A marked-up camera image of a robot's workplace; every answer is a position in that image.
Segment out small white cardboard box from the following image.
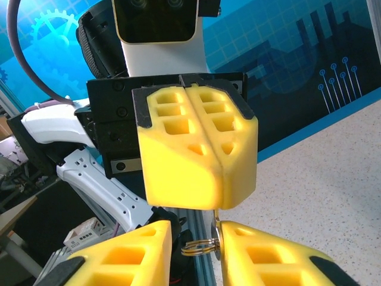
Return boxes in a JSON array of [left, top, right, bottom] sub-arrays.
[[63, 216, 104, 248]]

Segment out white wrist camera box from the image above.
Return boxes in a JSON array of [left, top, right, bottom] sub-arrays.
[[112, 0, 211, 79]]

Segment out wooden side table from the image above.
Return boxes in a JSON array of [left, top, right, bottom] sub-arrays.
[[0, 195, 39, 238]]

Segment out purple cable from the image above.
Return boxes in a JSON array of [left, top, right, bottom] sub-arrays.
[[7, 0, 75, 105]]

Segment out blue printed banner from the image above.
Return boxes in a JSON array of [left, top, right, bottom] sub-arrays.
[[0, 0, 381, 163]]

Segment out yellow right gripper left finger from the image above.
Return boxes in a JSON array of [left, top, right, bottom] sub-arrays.
[[33, 219, 173, 286]]

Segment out metal key ring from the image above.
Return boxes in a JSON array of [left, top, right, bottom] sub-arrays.
[[181, 238, 220, 257]]

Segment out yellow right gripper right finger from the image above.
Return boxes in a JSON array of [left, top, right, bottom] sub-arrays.
[[221, 220, 361, 286]]

